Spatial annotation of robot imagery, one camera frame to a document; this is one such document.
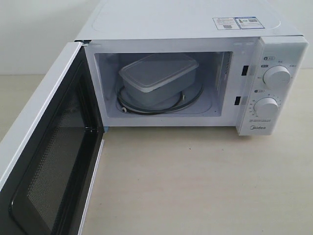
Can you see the white microwave oven body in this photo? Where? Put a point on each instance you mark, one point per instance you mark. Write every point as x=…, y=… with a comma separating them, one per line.
x=229, y=78

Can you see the white microwave door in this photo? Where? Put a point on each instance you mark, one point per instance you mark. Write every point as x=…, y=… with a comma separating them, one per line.
x=49, y=156

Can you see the white and blue label sticker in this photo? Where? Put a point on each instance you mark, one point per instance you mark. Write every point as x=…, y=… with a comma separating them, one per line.
x=237, y=23

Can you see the white control knob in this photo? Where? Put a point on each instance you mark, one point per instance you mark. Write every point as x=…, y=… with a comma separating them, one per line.
x=276, y=77
x=266, y=107

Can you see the lower white control knob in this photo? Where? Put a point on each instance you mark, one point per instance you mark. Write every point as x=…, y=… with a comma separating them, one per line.
x=266, y=107

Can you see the white plastic food container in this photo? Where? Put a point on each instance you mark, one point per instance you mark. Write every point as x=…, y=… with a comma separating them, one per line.
x=158, y=77

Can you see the upper white control knob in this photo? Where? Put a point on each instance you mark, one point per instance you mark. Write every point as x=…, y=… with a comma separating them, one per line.
x=276, y=77

